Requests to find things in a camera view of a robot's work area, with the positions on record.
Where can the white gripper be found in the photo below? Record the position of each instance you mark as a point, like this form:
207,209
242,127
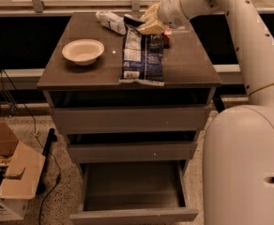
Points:
170,8

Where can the blue chip bag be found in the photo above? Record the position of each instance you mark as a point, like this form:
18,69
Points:
142,55

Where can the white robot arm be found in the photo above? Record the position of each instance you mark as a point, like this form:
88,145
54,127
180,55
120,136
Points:
238,153

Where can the grey top drawer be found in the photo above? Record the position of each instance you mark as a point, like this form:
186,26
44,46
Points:
125,120

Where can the grey drawer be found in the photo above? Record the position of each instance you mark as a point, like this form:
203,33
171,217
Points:
133,193
128,152
125,120

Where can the grey drawer cabinet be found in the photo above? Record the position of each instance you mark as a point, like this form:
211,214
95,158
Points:
189,80

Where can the grey middle drawer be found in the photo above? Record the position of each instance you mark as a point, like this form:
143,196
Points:
128,152

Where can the grey bottom drawer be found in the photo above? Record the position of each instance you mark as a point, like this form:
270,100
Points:
133,193

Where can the red soda can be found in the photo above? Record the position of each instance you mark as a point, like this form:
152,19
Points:
167,37

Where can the clear plastic water bottle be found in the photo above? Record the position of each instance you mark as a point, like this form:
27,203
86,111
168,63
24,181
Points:
112,21

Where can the white paper bowl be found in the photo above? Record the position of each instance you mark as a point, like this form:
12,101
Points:
83,52

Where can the black bar on floor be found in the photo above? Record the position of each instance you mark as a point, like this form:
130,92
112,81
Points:
46,152

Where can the open cardboard box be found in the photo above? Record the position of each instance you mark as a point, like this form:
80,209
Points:
20,170

